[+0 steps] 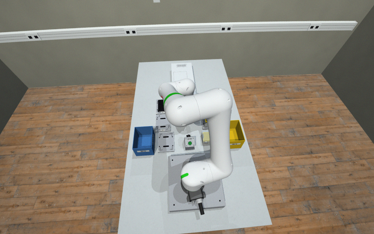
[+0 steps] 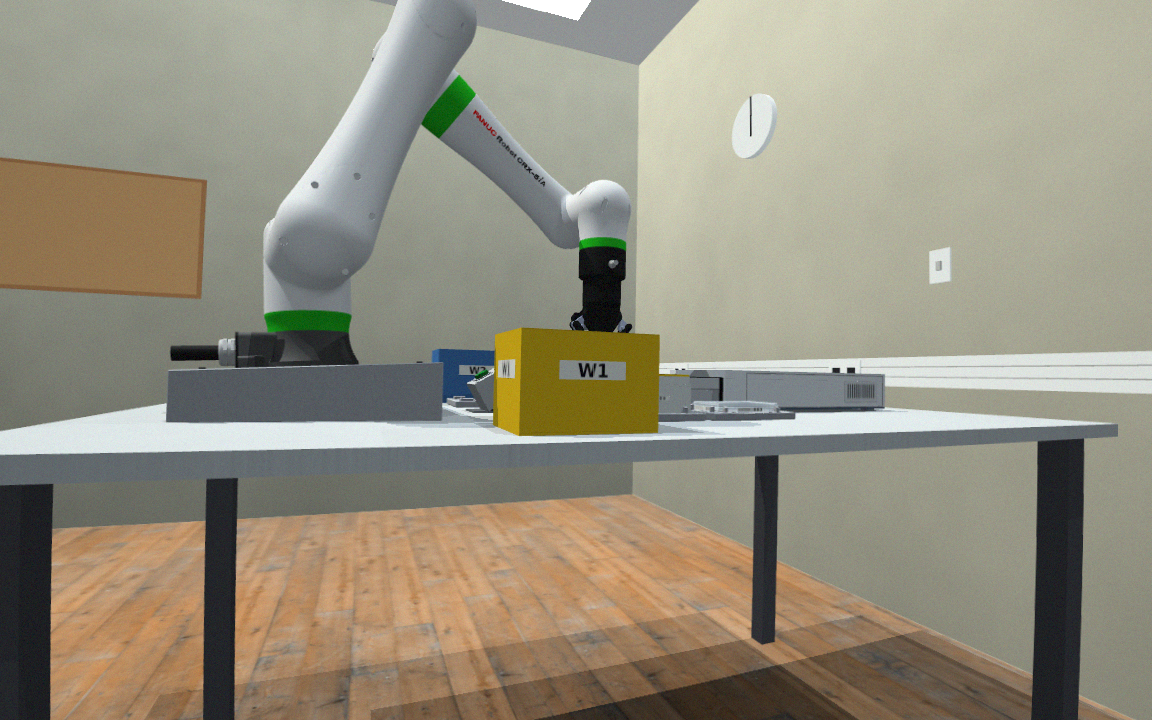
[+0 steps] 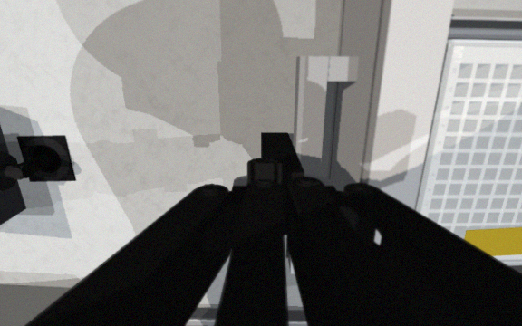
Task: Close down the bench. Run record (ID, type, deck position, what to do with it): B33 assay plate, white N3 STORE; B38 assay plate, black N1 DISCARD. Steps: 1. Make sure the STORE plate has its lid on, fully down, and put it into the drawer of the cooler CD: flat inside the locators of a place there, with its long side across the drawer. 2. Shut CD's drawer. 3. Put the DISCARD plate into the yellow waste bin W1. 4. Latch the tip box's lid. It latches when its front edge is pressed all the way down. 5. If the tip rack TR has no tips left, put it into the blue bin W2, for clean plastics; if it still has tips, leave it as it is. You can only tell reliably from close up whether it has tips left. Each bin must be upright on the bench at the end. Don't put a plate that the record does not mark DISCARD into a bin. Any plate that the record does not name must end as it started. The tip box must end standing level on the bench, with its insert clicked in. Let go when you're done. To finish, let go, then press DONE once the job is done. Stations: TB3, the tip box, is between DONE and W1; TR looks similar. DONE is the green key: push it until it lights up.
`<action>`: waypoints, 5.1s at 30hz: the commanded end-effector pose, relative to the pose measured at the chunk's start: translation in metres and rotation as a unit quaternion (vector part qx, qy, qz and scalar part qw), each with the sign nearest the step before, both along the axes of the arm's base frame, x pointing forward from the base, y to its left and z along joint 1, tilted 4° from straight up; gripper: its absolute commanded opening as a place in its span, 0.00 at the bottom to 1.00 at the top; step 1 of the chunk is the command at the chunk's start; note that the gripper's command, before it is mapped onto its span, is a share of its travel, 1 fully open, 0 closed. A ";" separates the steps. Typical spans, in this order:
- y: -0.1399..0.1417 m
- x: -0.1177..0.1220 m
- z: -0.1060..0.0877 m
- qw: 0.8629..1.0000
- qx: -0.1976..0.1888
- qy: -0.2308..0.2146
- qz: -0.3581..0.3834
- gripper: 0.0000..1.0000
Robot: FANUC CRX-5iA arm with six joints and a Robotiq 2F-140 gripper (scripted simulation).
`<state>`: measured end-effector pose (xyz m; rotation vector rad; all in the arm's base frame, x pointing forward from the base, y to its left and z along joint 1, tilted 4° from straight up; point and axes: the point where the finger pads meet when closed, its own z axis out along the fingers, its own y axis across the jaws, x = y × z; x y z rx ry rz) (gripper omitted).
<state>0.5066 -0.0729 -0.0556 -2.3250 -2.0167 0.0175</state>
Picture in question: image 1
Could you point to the blue bin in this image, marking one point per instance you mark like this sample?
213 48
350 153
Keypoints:
143 141

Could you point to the yellow waste bin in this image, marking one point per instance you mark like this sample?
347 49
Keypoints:
236 135

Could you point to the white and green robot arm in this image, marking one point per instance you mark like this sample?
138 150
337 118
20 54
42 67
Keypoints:
183 108

